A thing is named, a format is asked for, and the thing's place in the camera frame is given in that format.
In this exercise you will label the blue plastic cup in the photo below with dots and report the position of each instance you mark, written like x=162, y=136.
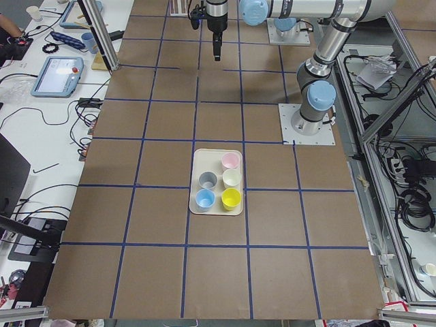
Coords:
x=205, y=199

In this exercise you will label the pale green plastic cup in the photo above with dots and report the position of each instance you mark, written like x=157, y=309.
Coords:
x=231, y=178

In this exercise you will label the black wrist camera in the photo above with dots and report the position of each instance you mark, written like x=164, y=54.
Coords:
x=197, y=14

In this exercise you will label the grey plastic cup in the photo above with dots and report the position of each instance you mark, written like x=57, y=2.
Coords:
x=208, y=180

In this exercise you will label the cream plastic tray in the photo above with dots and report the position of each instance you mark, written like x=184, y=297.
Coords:
x=205, y=160

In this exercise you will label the yellow plastic cup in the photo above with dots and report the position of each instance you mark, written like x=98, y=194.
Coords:
x=231, y=199

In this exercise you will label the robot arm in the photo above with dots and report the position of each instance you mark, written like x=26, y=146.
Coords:
x=318, y=95

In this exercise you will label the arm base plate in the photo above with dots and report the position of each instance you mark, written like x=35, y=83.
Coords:
x=297, y=131
x=291, y=32

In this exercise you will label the pink plastic cup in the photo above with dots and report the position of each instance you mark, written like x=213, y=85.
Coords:
x=230, y=160

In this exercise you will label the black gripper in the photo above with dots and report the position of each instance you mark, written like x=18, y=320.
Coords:
x=216, y=24

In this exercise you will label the blue mug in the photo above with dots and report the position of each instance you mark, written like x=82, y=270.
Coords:
x=89, y=41

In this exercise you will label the black monitor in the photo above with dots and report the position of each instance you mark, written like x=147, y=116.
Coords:
x=14, y=174

